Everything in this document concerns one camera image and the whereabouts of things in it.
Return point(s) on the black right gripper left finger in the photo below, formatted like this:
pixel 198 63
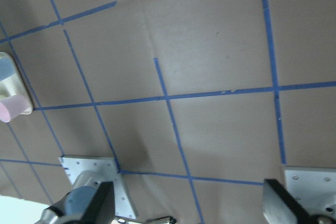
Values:
pixel 101 209

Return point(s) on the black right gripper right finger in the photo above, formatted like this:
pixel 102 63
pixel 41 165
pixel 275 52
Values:
pixel 279 206

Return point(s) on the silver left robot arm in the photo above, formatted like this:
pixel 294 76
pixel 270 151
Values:
pixel 74 204

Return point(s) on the pink plastic cup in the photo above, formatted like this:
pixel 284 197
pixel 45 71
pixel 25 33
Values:
pixel 13 106

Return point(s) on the blue plastic cup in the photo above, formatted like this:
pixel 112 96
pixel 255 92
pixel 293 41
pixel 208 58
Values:
pixel 6 68

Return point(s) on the cream plastic tray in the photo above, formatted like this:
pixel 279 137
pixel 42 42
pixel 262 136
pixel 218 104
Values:
pixel 14 85

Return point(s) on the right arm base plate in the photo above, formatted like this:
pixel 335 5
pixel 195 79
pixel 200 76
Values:
pixel 313 188

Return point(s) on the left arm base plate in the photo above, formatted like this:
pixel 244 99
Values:
pixel 105 166

